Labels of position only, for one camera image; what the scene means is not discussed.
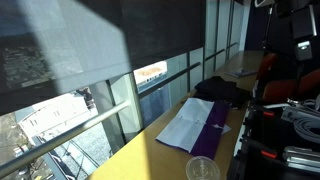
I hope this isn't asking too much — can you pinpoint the grey coiled cable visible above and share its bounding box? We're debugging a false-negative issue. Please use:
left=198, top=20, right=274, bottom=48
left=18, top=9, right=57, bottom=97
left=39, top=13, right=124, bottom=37
left=292, top=117, right=320, bottom=145

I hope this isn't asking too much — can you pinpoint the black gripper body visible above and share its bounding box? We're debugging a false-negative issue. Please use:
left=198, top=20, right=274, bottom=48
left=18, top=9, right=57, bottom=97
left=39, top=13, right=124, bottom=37
left=290, top=4, right=318, bottom=41

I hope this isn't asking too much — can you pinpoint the dark grey roller window blind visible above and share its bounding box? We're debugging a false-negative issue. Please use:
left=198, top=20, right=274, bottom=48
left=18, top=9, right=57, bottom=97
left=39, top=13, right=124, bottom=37
left=0, top=0, right=207, bottom=116

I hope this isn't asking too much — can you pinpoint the black cloth bundle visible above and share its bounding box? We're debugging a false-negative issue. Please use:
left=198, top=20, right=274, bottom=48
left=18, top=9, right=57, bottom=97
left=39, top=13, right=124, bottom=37
left=193, top=75, right=253, bottom=110

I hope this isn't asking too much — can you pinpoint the orange chair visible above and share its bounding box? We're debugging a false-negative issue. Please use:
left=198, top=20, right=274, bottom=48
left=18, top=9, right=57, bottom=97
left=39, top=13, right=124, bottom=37
left=255, top=52, right=280, bottom=82
left=296, top=68, right=320, bottom=100
left=261, top=79, right=299, bottom=103

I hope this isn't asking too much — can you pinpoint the blue printed booklet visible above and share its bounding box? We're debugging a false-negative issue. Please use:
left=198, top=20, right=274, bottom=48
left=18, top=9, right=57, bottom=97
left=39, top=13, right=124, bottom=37
left=224, top=67, right=258, bottom=79

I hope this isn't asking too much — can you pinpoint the grey metal window handrail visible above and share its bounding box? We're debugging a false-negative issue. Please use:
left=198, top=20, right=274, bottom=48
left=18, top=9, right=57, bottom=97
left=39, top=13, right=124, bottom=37
left=137, top=61, right=202, bottom=100
left=0, top=99, right=132, bottom=178
left=204, top=48, right=226, bottom=62

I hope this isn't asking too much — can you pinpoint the grey metal bracket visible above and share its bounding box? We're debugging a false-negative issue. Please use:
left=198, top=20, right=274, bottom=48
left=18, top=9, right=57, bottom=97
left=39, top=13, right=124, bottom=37
left=280, top=105, right=320, bottom=127

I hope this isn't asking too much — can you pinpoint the black tripod pole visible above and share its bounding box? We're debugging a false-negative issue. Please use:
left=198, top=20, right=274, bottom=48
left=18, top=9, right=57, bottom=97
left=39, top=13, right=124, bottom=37
left=261, top=5, right=275, bottom=52

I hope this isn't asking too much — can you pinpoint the silver aluminium extrusion bar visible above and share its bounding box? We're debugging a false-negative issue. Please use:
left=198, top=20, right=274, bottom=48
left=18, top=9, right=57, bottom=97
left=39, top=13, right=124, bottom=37
left=282, top=146, right=320, bottom=174

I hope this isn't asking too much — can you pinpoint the white paper sheet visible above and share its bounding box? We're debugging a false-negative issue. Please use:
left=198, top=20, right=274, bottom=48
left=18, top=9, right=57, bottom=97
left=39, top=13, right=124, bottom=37
left=213, top=123, right=232, bottom=136

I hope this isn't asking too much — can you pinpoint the clear plastic cup lid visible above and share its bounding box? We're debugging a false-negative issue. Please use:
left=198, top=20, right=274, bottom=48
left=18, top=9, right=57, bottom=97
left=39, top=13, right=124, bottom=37
left=185, top=155, right=222, bottom=180

